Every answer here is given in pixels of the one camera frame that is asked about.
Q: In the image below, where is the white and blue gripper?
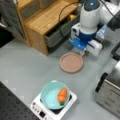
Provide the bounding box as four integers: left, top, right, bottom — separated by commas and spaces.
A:
70, 26, 103, 56

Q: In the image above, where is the teal bowl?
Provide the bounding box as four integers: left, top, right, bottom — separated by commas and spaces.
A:
40, 81, 70, 110

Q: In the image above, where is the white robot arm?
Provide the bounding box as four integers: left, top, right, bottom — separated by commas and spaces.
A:
70, 0, 120, 56

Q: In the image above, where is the silver toaster oven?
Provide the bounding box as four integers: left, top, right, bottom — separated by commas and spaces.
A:
95, 61, 120, 118

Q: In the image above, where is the orange carrot toy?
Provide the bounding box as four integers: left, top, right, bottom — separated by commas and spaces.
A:
58, 88, 67, 103

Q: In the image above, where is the wooden shelf cabinet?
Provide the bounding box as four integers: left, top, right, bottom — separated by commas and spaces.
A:
15, 0, 78, 55

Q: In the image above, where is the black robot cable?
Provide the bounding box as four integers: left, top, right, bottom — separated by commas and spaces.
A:
58, 3, 81, 38

